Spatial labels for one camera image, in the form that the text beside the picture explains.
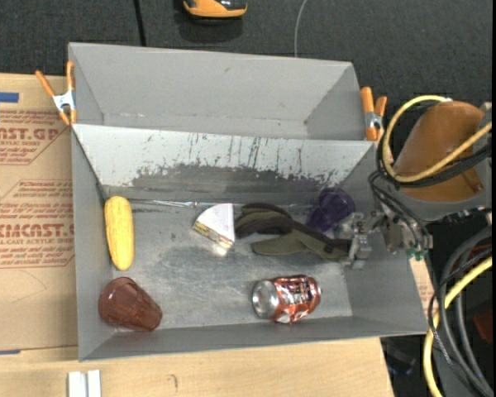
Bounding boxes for purple clear plastic thing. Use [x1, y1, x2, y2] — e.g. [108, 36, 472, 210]
[305, 186, 357, 233]

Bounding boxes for white toy cake slice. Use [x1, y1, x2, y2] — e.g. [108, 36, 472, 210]
[192, 203, 236, 258]

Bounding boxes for grey metal bin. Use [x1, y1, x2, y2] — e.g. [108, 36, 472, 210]
[67, 42, 431, 362]

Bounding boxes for crushed red soda can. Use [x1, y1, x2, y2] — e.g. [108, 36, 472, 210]
[250, 274, 322, 326]

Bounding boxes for red clear plastic cup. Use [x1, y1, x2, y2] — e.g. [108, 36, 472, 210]
[98, 276, 164, 332]

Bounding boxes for brown cardboard board, red print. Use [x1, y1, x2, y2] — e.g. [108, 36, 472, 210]
[0, 71, 79, 357]

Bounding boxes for olive and brown cloth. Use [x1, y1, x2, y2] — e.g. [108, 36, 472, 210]
[234, 202, 353, 262]

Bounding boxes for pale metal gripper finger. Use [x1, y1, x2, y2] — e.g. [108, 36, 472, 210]
[341, 237, 374, 270]
[335, 212, 369, 240]

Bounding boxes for yellow corn cob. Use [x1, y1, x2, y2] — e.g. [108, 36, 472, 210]
[103, 195, 136, 272]

